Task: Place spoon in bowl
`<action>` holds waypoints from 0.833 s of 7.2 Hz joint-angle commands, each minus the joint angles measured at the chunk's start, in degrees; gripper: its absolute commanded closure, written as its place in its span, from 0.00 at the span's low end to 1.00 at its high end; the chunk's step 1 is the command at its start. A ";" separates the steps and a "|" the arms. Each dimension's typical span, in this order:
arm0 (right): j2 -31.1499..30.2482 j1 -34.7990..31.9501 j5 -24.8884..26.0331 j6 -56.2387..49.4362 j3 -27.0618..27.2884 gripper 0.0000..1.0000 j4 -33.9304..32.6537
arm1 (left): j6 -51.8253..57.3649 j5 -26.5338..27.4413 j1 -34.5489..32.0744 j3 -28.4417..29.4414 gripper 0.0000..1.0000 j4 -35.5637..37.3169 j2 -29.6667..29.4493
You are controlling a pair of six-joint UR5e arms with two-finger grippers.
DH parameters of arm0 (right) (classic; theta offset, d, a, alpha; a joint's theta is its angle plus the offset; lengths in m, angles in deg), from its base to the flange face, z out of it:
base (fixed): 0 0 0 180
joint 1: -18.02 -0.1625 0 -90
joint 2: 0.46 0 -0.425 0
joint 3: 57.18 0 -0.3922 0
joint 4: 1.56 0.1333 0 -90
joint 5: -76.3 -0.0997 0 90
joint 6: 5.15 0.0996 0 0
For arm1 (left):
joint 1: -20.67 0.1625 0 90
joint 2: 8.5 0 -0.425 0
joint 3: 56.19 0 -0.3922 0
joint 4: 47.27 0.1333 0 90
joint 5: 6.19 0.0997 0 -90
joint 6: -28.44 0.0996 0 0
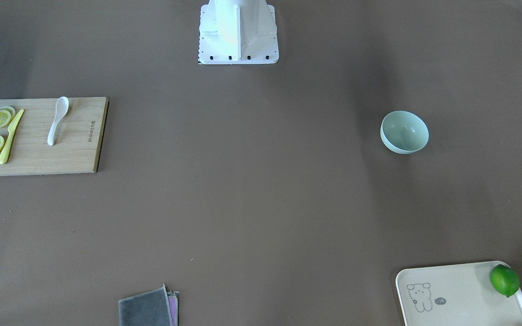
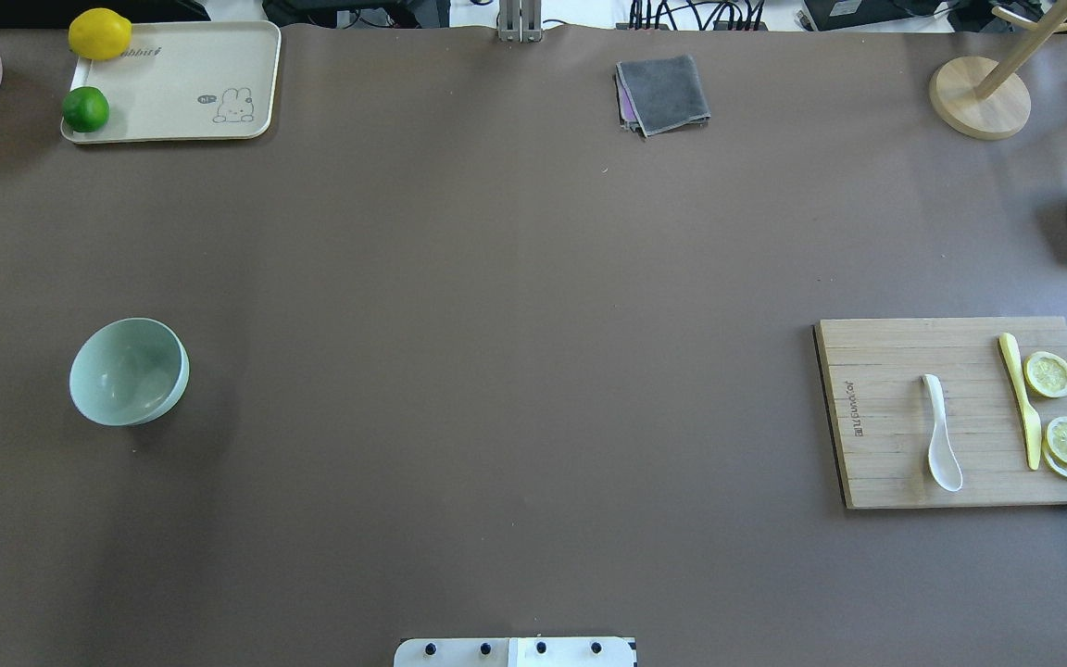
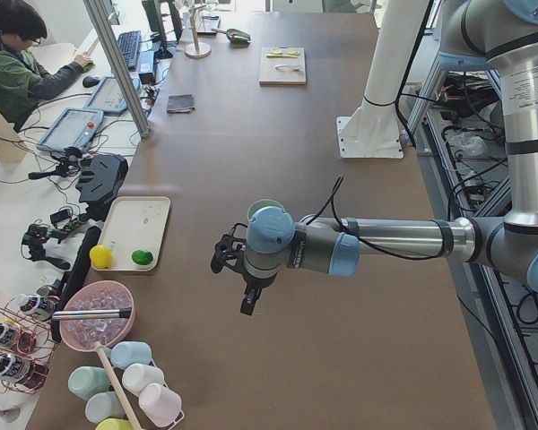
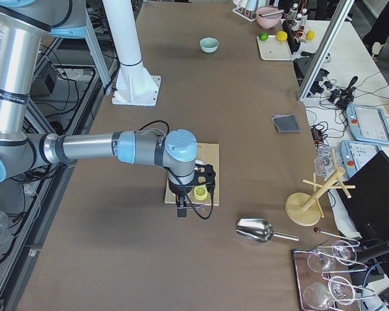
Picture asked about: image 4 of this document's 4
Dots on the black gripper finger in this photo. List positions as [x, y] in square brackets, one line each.
[181, 211]

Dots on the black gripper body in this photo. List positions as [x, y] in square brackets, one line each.
[177, 190]

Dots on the pale green ceramic bowl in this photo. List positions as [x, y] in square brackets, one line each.
[209, 45]

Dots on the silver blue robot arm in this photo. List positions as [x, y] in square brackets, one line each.
[23, 24]

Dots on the pink bowl with ice cubes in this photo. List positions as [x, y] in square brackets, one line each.
[268, 17]

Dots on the bamboo cutting board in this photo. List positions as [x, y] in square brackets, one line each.
[208, 154]

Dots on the steel scoop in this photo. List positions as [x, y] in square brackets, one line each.
[260, 230]

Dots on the wooden mug tree stand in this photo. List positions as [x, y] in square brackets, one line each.
[305, 209]

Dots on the grey folded cloth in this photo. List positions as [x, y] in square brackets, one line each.
[286, 123]

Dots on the clear plastic container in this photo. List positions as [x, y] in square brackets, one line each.
[324, 162]

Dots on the wine glass rack tray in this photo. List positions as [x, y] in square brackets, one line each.
[322, 277]

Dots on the cream serving tray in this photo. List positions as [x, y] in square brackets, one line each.
[274, 50]

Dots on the green lime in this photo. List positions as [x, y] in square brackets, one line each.
[263, 36]

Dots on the lower blue teach pendant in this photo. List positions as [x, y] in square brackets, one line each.
[356, 154]

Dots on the blue teach pendant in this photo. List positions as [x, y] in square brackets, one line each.
[368, 124]
[356, 154]

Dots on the yellow lemon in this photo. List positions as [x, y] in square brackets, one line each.
[281, 36]

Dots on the black monitor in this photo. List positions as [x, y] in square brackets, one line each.
[368, 206]

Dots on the pastel cup rack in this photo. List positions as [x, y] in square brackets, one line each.
[246, 9]

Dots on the upper blue teach pendant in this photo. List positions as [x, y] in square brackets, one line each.
[368, 124]

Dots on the lemon slice near handle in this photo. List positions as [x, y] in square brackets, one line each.
[200, 192]

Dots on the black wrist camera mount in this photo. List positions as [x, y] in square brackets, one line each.
[205, 175]

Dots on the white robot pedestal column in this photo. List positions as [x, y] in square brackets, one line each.
[135, 86]

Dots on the copper wire bottle rack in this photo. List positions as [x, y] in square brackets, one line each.
[297, 23]

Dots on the aluminium frame post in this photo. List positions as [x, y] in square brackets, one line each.
[332, 30]

